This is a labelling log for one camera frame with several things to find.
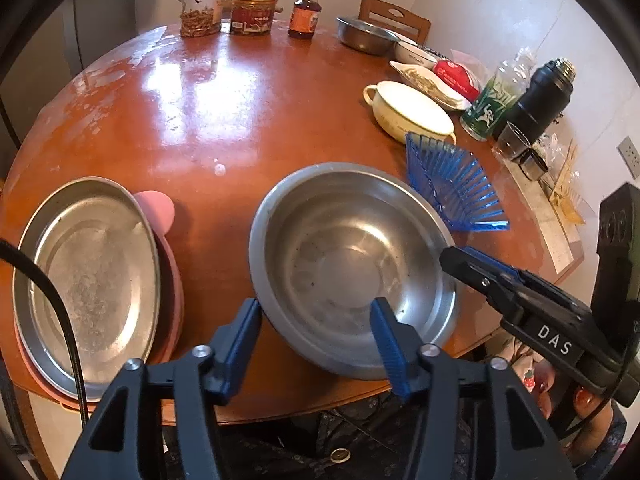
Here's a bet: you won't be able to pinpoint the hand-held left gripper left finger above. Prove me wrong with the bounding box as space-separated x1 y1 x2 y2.
60 298 263 480

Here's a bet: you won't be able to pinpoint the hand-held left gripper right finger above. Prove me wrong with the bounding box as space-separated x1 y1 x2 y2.
371 297 571 480

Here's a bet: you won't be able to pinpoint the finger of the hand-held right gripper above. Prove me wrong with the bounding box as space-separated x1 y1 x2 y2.
465 247 531 281
439 247 591 321

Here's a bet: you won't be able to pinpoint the blue plastic fan-shaped dish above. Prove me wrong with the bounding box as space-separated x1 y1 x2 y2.
405 131 511 233

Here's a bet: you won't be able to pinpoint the deep steel bowl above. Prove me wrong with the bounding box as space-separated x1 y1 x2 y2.
248 162 458 381

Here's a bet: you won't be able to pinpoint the pink plate with ears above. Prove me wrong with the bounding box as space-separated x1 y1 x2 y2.
15 190 186 411

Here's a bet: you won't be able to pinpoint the shallow steel pan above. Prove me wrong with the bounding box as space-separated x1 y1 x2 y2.
12 176 162 401

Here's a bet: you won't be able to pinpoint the cream enamel bowl with handles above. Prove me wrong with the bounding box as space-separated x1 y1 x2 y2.
363 80 457 145

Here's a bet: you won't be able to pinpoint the person's right hand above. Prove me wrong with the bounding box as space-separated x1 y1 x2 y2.
530 360 613 461

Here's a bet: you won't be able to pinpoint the clear plastic packaging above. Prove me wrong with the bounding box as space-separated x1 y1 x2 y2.
545 135 587 226

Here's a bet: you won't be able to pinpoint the small steel cups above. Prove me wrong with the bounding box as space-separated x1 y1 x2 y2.
520 147 548 181

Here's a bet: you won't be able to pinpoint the clear plastic cup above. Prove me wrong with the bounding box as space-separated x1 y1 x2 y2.
491 121 532 162

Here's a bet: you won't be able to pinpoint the green label glass bottle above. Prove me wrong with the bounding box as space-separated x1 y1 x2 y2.
460 47 536 142

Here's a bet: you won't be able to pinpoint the black thermos flask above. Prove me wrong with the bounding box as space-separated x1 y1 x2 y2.
492 57 576 143

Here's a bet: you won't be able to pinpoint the red plastic bag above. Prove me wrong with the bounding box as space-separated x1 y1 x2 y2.
432 59 483 103

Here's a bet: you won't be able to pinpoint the white dish with snacks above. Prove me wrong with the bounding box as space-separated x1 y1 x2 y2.
389 60 471 111

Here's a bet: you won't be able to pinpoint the white patterned bowl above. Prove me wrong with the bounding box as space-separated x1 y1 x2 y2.
394 40 451 67

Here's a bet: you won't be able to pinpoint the brown wooden chair with cutout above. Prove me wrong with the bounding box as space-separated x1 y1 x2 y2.
359 0 432 46

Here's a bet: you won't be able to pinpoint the small steel basin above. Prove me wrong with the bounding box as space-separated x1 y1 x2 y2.
335 15 401 56

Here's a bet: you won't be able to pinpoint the brown syrup bottle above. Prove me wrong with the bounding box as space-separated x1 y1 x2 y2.
287 0 323 39

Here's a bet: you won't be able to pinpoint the red snack can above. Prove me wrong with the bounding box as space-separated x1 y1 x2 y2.
230 0 278 37

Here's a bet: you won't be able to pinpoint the clear jar with black lid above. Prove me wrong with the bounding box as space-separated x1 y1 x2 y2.
180 0 227 38

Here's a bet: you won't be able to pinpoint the grey tall cabinet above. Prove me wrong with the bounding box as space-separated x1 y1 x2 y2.
62 0 138 76

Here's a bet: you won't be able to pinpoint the wall socket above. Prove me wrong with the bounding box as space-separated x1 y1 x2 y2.
617 136 640 178

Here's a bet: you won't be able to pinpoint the black cable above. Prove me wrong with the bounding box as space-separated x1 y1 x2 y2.
0 240 88 431

